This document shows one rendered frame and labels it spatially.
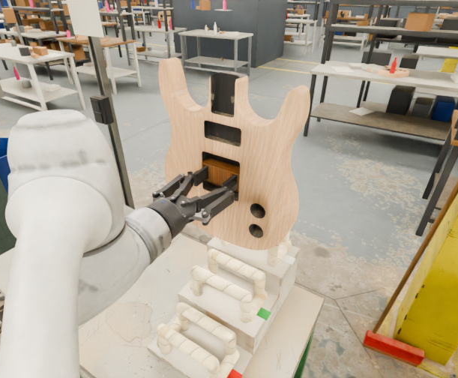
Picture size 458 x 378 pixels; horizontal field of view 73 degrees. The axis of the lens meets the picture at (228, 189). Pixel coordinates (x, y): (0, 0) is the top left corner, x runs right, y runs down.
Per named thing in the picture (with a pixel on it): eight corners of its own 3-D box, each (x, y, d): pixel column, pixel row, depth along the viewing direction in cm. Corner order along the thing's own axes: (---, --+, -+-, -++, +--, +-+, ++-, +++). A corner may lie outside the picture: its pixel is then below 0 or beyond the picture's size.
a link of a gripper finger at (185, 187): (177, 216, 61) (170, 215, 61) (194, 186, 70) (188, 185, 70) (175, 199, 59) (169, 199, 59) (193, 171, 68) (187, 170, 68)
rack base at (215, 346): (253, 355, 89) (253, 352, 89) (225, 406, 79) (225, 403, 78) (178, 311, 101) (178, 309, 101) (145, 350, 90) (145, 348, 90)
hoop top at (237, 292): (253, 299, 85) (254, 291, 83) (248, 307, 83) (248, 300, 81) (195, 269, 94) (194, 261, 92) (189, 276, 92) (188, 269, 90)
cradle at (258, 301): (268, 297, 94) (269, 289, 93) (251, 326, 86) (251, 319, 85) (258, 292, 96) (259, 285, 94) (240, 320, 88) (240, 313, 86)
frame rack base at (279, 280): (294, 282, 111) (300, 247, 101) (277, 315, 100) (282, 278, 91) (229, 253, 123) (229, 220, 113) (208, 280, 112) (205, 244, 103)
